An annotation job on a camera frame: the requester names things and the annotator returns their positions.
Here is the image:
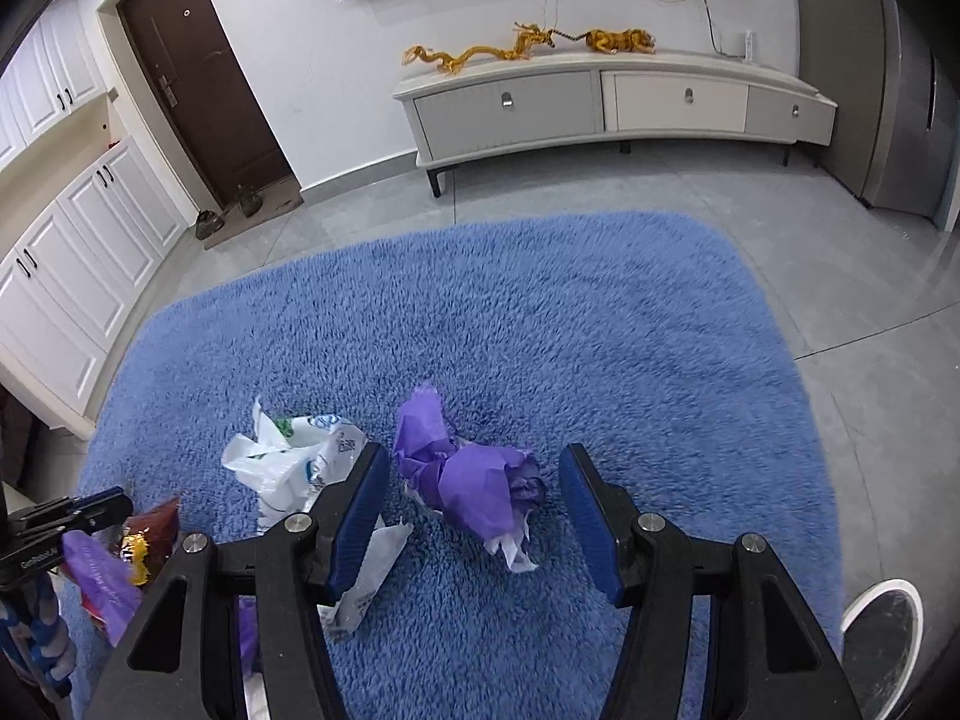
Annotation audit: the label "gold tiger figurine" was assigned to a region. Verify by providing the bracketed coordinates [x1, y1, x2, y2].
[562, 28, 657, 56]

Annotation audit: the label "white wall cabinets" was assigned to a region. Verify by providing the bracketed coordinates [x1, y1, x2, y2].
[0, 0, 188, 440]

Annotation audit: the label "purple paper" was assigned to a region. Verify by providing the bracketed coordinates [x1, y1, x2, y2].
[394, 382, 545, 571]

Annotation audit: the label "grey trash bin white rim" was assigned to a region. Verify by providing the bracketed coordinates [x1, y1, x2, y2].
[840, 577, 925, 720]

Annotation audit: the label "brown door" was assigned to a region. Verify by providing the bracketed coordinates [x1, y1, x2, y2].
[118, 0, 301, 211]

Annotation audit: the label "brown doormat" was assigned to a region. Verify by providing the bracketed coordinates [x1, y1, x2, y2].
[202, 191, 305, 250]

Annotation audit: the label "television cable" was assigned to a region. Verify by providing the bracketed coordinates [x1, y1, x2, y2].
[630, 0, 721, 53]

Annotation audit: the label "white plastic bag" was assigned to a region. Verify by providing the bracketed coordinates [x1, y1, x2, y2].
[223, 397, 413, 638]

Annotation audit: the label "purple plastic packet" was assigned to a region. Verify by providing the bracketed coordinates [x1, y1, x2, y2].
[61, 531, 143, 646]

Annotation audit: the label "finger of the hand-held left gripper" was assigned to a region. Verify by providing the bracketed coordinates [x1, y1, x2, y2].
[11, 487, 134, 541]

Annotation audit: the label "grey double-door refrigerator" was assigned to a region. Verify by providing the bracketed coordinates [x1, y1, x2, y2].
[795, 0, 960, 233]

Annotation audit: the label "gold dragon figurine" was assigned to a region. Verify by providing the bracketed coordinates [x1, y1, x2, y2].
[405, 21, 560, 80]

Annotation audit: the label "blue fluffy mat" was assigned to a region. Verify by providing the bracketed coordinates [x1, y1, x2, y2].
[75, 211, 845, 720]

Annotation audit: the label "red snack bag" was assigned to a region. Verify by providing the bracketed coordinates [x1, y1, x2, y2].
[120, 496, 182, 587]

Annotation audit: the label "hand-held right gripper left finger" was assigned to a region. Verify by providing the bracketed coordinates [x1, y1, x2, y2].
[82, 442, 391, 720]

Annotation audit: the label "white grey television cabinet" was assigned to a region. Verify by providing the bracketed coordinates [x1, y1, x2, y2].
[392, 50, 839, 198]

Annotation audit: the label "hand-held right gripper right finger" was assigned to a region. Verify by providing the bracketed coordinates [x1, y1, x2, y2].
[559, 442, 863, 720]

